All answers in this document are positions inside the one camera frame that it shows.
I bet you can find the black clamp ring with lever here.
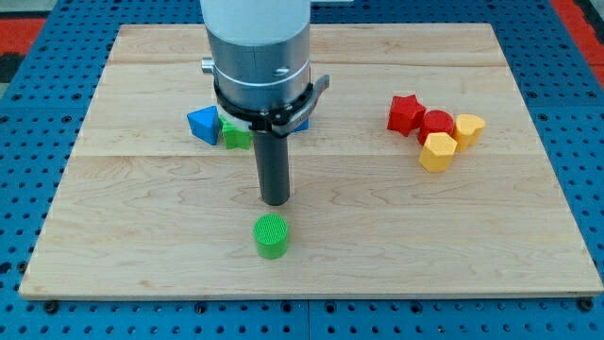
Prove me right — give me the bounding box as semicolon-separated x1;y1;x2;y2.
212;74;331;139

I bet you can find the light wooden board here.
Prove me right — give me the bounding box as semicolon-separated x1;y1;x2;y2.
20;24;603;301

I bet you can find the yellow heart block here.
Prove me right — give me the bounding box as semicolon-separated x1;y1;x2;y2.
453;114;486;152

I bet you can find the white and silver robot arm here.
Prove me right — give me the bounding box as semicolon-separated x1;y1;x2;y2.
201;0;310;111

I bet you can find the red star block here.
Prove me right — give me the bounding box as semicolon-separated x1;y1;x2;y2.
387;94;426;137

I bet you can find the yellow hexagon block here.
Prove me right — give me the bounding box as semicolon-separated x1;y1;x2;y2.
419;132;458;173

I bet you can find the green star block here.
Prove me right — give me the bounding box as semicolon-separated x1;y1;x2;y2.
219;115;252;149

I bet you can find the blue triangle block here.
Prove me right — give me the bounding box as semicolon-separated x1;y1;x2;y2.
187;106;222;145

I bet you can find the blue cube block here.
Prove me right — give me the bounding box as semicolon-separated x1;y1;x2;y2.
294;119;310;132

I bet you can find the red cylinder block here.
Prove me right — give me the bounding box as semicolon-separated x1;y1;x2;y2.
417;110;455;145

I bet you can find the green cylinder block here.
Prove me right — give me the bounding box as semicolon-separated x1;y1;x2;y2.
253;213;289;259

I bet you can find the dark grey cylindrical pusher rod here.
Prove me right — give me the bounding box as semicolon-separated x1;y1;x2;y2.
253;131;290;206

